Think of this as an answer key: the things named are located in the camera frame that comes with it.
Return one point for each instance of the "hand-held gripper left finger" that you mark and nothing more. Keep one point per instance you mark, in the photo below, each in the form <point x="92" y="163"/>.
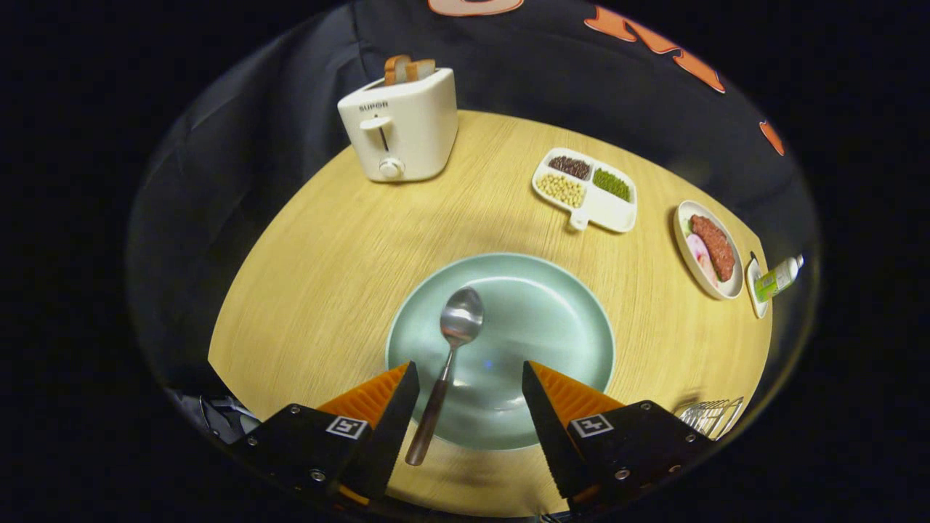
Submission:
<point x="396" y="414"/>

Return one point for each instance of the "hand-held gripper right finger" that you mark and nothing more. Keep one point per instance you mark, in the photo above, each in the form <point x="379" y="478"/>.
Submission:
<point x="545" y="414"/>

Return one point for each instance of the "light blue round plate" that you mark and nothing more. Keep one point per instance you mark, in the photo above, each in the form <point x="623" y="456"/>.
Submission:
<point x="545" y="319"/>

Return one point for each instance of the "perforated metal tray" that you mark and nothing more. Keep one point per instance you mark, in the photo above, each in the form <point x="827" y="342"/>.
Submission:
<point x="708" y="418"/>

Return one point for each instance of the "white divided dish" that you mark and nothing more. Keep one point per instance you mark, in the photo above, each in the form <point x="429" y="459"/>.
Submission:
<point x="610" y="214"/>

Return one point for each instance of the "beige round plate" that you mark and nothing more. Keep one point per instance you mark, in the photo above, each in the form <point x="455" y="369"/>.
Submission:
<point x="683" y="250"/>

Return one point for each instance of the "pale pink ham slice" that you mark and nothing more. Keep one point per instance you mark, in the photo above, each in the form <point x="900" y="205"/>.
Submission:
<point x="695" y="250"/>

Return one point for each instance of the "yellow soybeans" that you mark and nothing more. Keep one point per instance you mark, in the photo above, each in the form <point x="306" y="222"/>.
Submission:
<point x="561" y="190"/>

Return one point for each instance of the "white square coaster dish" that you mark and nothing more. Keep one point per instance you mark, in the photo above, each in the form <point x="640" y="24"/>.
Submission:
<point x="755" y="305"/>

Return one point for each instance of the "brown steak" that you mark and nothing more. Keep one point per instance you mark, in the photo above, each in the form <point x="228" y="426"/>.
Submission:
<point x="713" y="247"/>

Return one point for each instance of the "green beans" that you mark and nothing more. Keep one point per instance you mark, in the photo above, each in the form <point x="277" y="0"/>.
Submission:
<point x="612" y="184"/>

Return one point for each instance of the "dark red beans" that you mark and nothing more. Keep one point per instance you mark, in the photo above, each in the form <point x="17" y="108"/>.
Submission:
<point x="569" y="167"/>

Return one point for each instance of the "green label metal bottle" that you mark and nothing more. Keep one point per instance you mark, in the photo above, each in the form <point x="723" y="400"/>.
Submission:
<point x="774" y="280"/>

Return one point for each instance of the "white toaster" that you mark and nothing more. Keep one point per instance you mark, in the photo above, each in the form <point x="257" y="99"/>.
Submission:
<point x="421" y="123"/>

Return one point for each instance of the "toasted bread slice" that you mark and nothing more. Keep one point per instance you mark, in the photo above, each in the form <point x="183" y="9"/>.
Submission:
<point x="421" y="70"/>
<point x="396" y="69"/>

